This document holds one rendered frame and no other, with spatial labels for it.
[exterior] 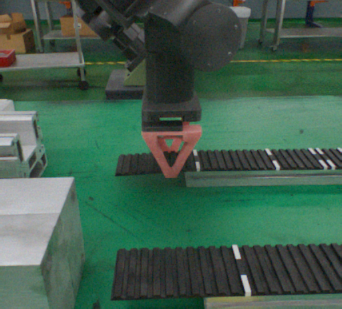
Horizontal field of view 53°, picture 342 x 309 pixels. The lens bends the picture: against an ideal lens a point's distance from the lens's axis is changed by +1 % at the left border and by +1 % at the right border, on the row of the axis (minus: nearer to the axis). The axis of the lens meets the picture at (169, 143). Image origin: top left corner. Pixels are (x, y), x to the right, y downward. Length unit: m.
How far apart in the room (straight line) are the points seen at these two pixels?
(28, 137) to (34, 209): 0.23
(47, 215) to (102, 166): 0.25
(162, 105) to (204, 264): 0.17
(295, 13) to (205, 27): 8.29
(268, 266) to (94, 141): 0.37
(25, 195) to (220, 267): 0.17
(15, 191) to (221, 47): 0.21
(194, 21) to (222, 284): 0.21
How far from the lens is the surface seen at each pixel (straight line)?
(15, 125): 0.49
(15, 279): 0.25
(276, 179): 0.48
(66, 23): 5.30
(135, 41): 0.88
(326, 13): 8.87
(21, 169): 0.45
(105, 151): 0.55
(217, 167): 0.44
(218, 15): 0.31
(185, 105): 0.38
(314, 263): 0.33
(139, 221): 0.40
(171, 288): 0.29
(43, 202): 0.29
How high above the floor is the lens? 1.03
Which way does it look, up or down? 27 degrees down
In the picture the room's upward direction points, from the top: straight up
